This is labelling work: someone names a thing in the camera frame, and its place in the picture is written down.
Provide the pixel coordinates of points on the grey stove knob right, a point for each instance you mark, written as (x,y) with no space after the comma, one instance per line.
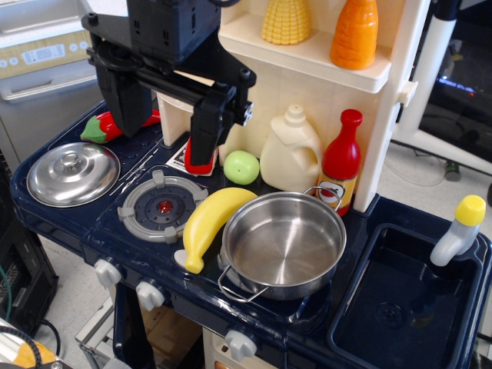
(241,345)

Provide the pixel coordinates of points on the grey appliance with display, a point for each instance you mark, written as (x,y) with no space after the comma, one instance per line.
(46,80)

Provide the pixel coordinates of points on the red white toy item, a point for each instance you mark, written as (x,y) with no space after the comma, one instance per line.
(199,170)

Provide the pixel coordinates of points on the stainless steel pot lid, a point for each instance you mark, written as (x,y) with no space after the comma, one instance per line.
(73,174)

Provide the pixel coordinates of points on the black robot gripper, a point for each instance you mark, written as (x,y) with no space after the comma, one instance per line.
(171,47)

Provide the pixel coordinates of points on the green toy apple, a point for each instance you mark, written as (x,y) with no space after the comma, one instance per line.
(241,167)

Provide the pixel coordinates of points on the cream toy detergent jug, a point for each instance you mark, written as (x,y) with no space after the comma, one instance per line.
(291,157)

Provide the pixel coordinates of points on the grey stove knob left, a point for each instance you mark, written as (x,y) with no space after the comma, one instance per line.
(107,274)

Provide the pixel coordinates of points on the red toy chili pepper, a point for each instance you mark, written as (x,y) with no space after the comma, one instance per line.
(101,129)

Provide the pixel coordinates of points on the red toy ketchup bottle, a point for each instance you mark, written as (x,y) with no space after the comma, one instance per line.
(341,164)

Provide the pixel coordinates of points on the grey stove knob middle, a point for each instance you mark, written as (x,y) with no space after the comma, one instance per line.
(149,296)

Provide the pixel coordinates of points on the yellow toy corn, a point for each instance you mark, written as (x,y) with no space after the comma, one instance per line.
(286,22)

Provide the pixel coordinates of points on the navy toy kitchen counter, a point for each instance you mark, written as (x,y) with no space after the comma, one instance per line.
(288,334)

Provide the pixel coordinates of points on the orange toy carrot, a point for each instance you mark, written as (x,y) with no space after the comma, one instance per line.
(355,39)

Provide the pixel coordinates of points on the grey toy stove burner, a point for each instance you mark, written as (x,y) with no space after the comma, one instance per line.
(158,209)

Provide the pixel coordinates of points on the navy toy sink basin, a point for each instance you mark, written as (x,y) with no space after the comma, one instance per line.
(402,311)

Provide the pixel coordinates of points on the cream toy kitchen shelf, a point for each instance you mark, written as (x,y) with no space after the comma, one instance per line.
(304,74)

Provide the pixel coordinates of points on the grey stove knob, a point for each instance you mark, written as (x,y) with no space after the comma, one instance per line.
(107,274)
(149,296)
(241,345)

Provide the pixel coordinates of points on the yellow toy banana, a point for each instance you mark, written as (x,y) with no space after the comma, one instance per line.
(207,220)

